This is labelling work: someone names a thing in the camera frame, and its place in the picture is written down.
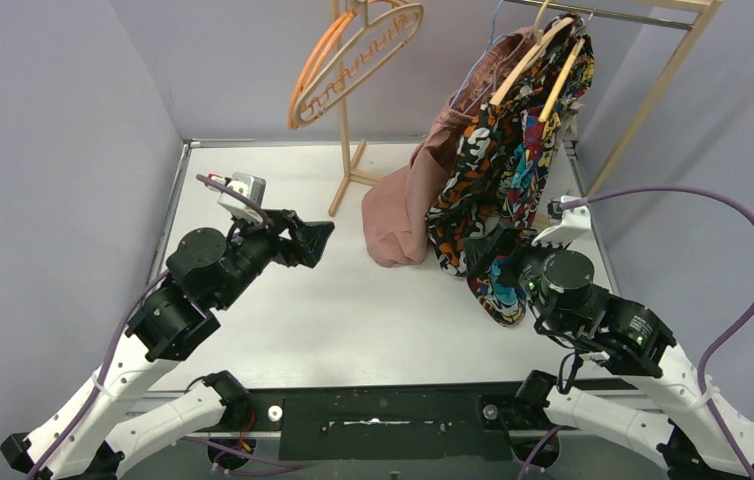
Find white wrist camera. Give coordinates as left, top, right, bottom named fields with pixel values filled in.
left=207, top=172, right=267, bottom=224
left=531, top=195, right=592, bottom=247

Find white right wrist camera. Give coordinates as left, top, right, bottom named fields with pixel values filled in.
left=531, top=195, right=592, bottom=247

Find blue wire hanger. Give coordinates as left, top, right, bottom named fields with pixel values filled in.
left=449, top=0, right=507, bottom=114

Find pink shorts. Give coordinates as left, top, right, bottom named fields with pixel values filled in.
left=361, top=27, right=534, bottom=268

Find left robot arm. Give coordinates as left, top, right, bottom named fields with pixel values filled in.
left=0, top=210, right=335, bottom=479

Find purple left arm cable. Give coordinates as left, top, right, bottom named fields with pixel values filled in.
left=22, top=174, right=272, bottom=480

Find wooden clothes rack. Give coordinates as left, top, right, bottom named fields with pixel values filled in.
left=347, top=1, right=721, bottom=197

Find curved wooden hanger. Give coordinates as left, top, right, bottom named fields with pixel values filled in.
left=538, top=37, right=586, bottom=123

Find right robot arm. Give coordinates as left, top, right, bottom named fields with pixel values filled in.
left=464, top=227, right=754, bottom=479

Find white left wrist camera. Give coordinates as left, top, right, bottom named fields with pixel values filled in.
left=207, top=172, right=267, bottom=224

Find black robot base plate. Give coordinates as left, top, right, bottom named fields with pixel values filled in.
left=207, top=382, right=552, bottom=461

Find colourful comic print shorts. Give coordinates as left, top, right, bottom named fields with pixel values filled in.
left=468, top=33, right=595, bottom=326

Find orange camouflage shorts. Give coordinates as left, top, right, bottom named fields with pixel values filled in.
left=425, top=13, right=587, bottom=277

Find orange plastic hanger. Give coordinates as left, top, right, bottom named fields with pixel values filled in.
left=287, top=0, right=375, bottom=130

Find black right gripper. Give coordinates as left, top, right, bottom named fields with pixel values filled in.
left=460, top=218, right=570, bottom=334

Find straight wooden hanger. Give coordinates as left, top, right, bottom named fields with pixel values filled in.
left=489, top=0, right=574, bottom=106

